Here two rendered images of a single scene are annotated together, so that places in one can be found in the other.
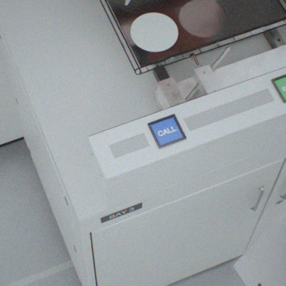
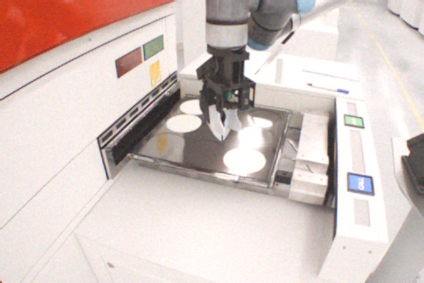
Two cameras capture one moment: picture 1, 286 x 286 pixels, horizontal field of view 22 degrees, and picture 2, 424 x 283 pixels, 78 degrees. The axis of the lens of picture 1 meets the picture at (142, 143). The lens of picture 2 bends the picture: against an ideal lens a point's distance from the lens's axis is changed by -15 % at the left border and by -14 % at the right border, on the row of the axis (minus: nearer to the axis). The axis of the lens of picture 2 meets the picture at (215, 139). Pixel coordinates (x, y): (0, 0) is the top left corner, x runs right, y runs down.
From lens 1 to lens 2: 1.07 m
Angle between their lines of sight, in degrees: 41
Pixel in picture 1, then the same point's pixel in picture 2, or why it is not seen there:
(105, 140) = (348, 223)
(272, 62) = (310, 134)
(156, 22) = (237, 155)
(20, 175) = not seen: outside the picture
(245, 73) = (310, 146)
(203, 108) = (349, 158)
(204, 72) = (303, 155)
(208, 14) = (256, 133)
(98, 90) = (245, 230)
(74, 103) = (243, 252)
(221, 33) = (276, 136)
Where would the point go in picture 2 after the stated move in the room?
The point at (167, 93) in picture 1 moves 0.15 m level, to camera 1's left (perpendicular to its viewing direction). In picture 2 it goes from (307, 179) to (267, 217)
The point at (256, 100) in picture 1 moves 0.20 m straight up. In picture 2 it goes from (354, 136) to (373, 60)
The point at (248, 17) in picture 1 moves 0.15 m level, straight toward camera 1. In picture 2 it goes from (274, 122) to (312, 146)
